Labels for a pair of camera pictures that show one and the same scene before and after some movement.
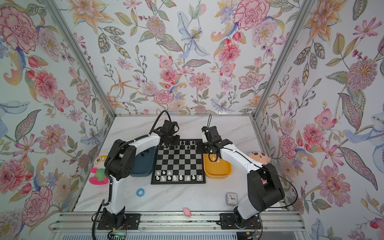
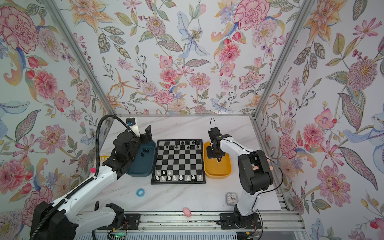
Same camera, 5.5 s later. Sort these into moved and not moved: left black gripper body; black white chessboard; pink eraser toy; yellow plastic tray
Moved: left black gripper body
Not moved: black white chessboard; yellow plastic tray; pink eraser toy
